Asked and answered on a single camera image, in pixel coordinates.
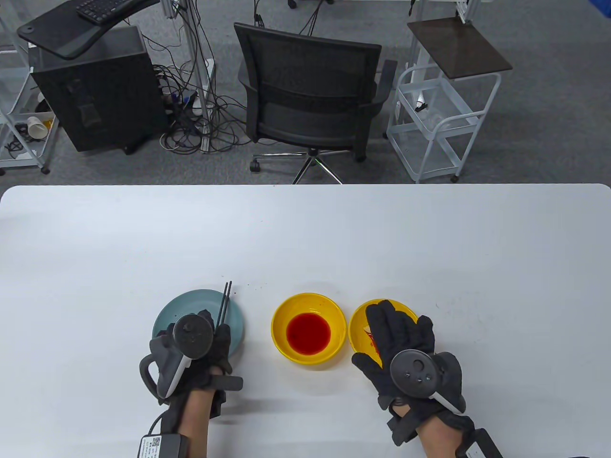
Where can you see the yellow sauce bowl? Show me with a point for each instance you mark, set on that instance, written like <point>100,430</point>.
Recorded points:
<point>281,343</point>

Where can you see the yellow dumpling bowl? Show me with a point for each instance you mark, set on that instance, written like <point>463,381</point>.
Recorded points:
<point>358,329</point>

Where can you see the small black clip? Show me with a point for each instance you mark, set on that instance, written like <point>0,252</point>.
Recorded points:
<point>420,107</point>

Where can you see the person's right hand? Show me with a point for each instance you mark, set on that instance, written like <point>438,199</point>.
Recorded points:
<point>401,334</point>

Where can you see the black keyboard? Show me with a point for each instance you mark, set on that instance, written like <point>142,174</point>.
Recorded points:
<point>105,9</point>

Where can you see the person's left forearm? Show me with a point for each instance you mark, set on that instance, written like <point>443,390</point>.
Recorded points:
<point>195,429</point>

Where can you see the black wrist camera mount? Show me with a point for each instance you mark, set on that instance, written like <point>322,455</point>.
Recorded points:
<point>229,383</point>
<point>403,429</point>

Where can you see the dark grey motion controller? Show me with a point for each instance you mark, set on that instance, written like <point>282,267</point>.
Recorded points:
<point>415,374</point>
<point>193,336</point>

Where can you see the black computer tower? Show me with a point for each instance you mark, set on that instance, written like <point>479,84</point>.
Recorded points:
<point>95,95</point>

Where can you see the white paper cup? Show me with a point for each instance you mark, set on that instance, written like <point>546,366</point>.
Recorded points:
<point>36,128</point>

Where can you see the teal plate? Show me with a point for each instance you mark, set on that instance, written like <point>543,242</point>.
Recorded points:
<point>191,303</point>

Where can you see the aluminium frame post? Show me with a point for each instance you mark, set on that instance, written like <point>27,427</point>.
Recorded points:
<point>194,57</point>

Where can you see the white cart brown top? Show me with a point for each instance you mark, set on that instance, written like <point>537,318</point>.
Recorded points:
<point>458,47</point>

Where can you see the person's right forearm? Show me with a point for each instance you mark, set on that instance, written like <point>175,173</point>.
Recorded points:
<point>441,441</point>

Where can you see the person's left hand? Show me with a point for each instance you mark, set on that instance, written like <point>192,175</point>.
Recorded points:
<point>220,353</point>

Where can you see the black mesh office chair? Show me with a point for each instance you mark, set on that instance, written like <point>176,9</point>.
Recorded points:
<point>310,76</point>

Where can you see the red soy sauce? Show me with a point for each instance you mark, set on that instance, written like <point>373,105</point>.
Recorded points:
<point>308,334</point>

